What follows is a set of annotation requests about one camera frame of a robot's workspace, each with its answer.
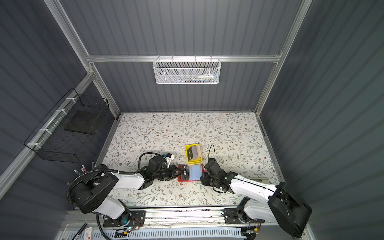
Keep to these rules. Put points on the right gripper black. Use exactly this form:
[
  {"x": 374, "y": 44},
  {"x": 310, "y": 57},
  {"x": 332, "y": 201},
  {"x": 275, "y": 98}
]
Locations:
[{"x": 203, "y": 180}]

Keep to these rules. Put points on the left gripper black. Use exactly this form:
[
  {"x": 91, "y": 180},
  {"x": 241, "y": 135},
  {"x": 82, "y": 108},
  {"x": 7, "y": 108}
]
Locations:
[{"x": 173, "y": 169}]

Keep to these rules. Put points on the red leather card holder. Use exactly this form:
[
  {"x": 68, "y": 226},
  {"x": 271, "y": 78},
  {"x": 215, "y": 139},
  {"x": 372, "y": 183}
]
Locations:
[{"x": 195, "y": 171}]

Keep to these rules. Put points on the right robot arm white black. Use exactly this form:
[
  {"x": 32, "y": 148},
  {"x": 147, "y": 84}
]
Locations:
[{"x": 271, "y": 203}]

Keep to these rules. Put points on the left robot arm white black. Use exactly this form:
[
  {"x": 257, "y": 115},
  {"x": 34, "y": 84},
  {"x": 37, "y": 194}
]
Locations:
[{"x": 90, "y": 191}]

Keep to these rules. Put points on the stack of credit cards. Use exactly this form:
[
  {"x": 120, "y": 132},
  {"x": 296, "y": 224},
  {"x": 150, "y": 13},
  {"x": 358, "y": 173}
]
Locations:
[{"x": 195, "y": 151}]

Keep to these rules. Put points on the yellow plastic card tray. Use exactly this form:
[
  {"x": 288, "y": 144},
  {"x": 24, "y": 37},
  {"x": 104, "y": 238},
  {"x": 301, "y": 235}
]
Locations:
[{"x": 188, "y": 155}]

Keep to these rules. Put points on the white pencil cup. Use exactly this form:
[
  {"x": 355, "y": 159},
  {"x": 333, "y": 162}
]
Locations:
[{"x": 83, "y": 169}]

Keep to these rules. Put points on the white tube in basket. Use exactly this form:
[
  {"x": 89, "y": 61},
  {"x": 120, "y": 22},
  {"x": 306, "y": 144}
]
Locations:
[{"x": 209, "y": 77}]

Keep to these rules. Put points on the small white red box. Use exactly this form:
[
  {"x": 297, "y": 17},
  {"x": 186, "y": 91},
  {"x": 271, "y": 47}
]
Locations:
[{"x": 88, "y": 233}]

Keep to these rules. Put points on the black pen on ledge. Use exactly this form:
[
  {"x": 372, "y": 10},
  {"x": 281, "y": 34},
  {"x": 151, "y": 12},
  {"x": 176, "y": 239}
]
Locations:
[{"x": 80, "y": 231}]

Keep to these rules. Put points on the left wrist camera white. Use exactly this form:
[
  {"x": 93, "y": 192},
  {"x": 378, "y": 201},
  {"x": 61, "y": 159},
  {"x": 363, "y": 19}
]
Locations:
[{"x": 169, "y": 158}]

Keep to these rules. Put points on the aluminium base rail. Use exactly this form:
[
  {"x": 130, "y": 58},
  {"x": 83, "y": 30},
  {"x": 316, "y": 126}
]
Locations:
[{"x": 195, "y": 217}]

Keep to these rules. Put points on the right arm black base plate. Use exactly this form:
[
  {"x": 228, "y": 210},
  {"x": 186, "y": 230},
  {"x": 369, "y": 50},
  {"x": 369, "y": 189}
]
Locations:
[{"x": 231, "y": 216}]

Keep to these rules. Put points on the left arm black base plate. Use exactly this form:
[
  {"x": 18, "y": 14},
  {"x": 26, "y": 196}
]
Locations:
[{"x": 131, "y": 219}]

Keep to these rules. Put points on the white slotted cable duct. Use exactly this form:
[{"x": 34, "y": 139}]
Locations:
[{"x": 180, "y": 234}]

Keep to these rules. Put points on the white wire mesh basket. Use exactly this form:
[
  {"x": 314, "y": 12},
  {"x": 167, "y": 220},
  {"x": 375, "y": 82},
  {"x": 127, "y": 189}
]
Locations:
[{"x": 185, "y": 73}]

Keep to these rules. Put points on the black wire mesh basket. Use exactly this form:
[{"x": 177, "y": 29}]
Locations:
[{"x": 68, "y": 134}]

